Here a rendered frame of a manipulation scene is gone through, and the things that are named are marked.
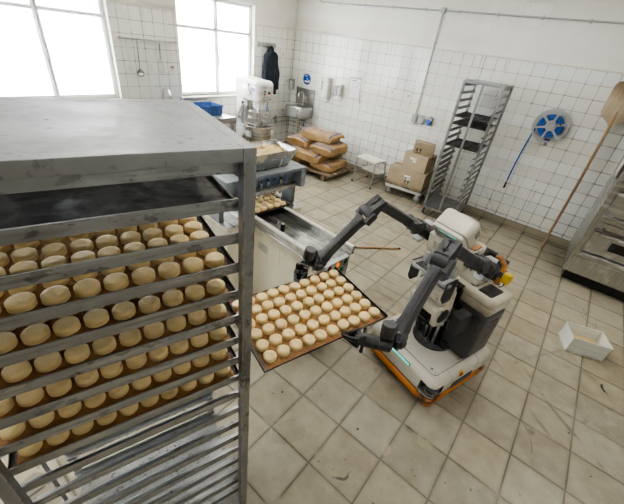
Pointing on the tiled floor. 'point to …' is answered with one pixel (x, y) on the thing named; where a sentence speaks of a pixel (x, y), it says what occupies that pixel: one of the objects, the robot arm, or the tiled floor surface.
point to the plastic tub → (585, 341)
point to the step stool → (371, 166)
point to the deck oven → (616, 233)
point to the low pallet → (326, 172)
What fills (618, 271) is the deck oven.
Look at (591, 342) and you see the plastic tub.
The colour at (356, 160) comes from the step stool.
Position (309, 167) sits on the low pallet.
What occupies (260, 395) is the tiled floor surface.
